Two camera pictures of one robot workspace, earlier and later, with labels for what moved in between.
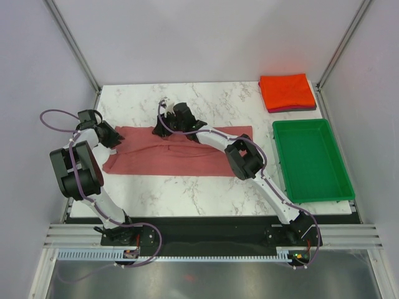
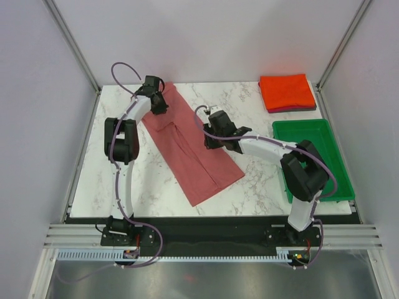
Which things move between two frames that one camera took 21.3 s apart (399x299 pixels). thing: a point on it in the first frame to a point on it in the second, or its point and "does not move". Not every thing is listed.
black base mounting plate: x=240 y=232 does not move
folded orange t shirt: x=287 y=90 does not move
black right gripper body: x=171 y=120 to x=214 y=143
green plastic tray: x=311 y=161 does not move
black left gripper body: x=110 y=136 to x=161 y=107
